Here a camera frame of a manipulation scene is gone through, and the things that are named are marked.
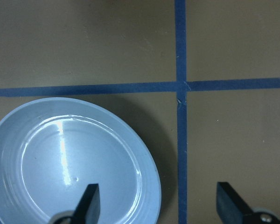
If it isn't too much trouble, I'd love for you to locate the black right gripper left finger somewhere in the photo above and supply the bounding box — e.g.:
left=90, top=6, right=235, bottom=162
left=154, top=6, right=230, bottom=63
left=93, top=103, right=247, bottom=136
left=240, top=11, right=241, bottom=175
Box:
left=53, top=183, right=100, bottom=224

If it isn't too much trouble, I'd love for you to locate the blue plate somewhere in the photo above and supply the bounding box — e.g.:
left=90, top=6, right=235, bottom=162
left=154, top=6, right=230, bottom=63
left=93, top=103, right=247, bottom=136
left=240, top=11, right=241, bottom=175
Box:
left=0, top=98, right=161, bottom=224

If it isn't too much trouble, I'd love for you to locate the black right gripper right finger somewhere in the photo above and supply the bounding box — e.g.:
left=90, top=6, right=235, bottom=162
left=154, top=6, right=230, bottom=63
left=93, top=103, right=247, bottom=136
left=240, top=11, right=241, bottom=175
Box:
left=216, top=182, right=280, bottom=224

